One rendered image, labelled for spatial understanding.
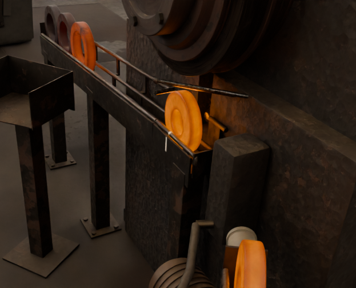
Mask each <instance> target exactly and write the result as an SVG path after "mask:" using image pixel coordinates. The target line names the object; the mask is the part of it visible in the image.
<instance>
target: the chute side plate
mask: <svg viewBox="0 0 356 288"><path fill-rule="evenodd" d="M40 41H41V52H42V55H43V51H45V52H46V53H47V58H48V60H49V61H50V62H51V63H52V64H53V65H54V66H56V67H59V68H62V69H66V70H70V71H73V79H74V83H75V84H76V85H77V86H78V87H80V88H81V89H82V90H83V91H84V92H85V93H87V87H88V88H89V89H90V90H91V91H92V92H93V100H94V101H96V103H97V104H99V105H100V106H101V107H102V108H103V109H105V110H106V111H107V112H108V113H109V114H110V115H111V116H112V117H113V118H115V119H116V120H117V121H118V122H119V123H120V124H121V125H122V126H124V127H125V128H126V129H127V130H128V131H129V132H131V133H132V135H134V136H135V137H136V138H137V139H138V140H140V141H141V142H142V143H143V144H144V145H145V146H146V147H147V148H149V149H150V150H151V151H152V152H153V153H154V154H155V155H156V156H157V157H158V158H159V159H160V160H161V161H162V162H163V163H164V164H165V165H166V167H167V168H168V169H169V170H170V171H171V172H172V170H173V163H174V164H175V165H176V166H177V167H178V168H179V169H180V170H181V171H182V172H183V173H184V174H185V183H184V185H185V186H186V187H187V188H189V186H190V174H191V161H192V157H191V156H189V155H188V154H187V153H186V152H185V151H184V150H183V149H182V148H181V147H179V146H178V145H177V144H176V143H175V142H174V141H173V140H172V139H171V138H170V137H169V136H168V135H167V134H166V133H165V132H164V131H162V130H161V129H160V128H159V127H158V126H157V125H156V124H155V123H154V122H153V121H151V120H149V119H148V118H147V117H146V116H145V115H143V114H142V113H141V112H140V111H138V110H137V109H136V108H134V107H133V106H132V105H131V104H129V103H128V102H126V101H125V100H124V99H123V98H121V97H120V96H119V95H118V94H116V93H115V92H113V91H112V90H111V89H110V88H108V87H107V86H106V85H104V84H103V83H102V82H101V81H99V80H98V79H97V78H96V77H94V76H93V75H91V74H90V73H89V72H88V71H86V70H85V69H84V68H83V67H81V66H80V65H79V64H77V63H76V62H75V61H73V60H72V59H71V58H70V57H68V56H67V55H66V54H65V53H63V52H62V51H60V49H58V48H57V47H55V46H54V45H53V44H52V43H50V42H49V41H48V40H46V39H45V38H44V37H43V36H41V35H40ZM166 137H167V146H166V151H165V142H166Z"/></svg>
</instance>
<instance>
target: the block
mask: <svg viewBox="0 0 356 288"><path fill-rule="evenodd" d="M269 155H270V148H269V146H268V145H267V144H265V143H264V142H262V141H261V140H260V139H258V138H257V137H256V136H254V135H253V134H250V133H243V134H239V135H234V136H231V137H226V138H222V139H218V140H216V141H215V142H214V146H213V156H212V162H211V172H210V182H209V191H208V197H207V207H206V216H205V220H210V219H211V220H213V221H214V228H213V229H207V231H208V232H209V233H210V234H211V235H212V236H213V237H214V238H215V239H216V240H217V241H218V243H219V244H221V245H226V237H227V234H228V232H229V231H230V230H232V229H233V228H235V227H240V226H243V227H248V228H250V229H252V231H254V232H255V230H256V226H257V220H258V214H259V208H260V204H261V198H262V192H263V186H264V182H265V176H266V170H267V164H268V160H269Z"/></svg>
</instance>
